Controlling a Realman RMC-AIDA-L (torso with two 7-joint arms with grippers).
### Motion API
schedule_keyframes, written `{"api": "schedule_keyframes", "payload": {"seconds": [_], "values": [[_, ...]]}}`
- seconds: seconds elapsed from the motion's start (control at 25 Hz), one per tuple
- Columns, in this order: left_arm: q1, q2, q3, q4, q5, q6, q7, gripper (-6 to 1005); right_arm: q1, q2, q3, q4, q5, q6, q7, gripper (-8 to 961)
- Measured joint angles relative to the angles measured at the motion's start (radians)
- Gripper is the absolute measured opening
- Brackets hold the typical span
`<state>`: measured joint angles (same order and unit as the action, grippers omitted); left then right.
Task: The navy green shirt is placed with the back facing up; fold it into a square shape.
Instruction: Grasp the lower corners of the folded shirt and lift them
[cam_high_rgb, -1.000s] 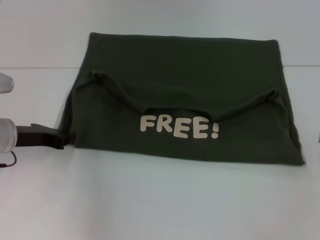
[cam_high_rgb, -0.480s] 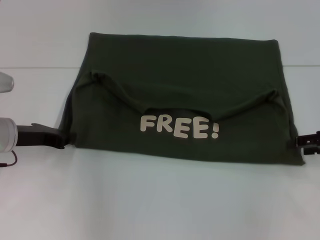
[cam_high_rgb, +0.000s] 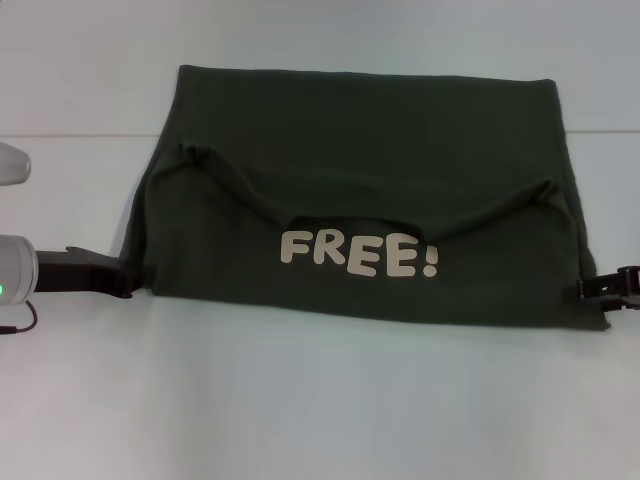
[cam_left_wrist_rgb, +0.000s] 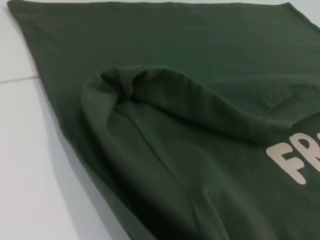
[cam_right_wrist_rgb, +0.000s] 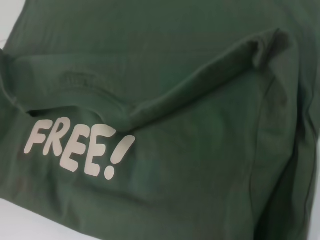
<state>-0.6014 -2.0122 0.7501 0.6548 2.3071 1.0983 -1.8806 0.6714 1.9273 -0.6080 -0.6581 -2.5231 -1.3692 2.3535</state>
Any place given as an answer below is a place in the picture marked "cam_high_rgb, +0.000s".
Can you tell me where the thin dark wrist cable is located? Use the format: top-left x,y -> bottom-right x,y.
0,299 -> 40,335

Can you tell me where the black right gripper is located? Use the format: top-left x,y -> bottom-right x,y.
578,266 -> 640,313

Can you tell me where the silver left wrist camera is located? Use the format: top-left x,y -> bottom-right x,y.
0,142 -> 33,188

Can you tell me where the dark green t-shirt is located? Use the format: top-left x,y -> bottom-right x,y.
121,63 -> 612,332

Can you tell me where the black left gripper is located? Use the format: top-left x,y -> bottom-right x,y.
36,245 -> 156,301

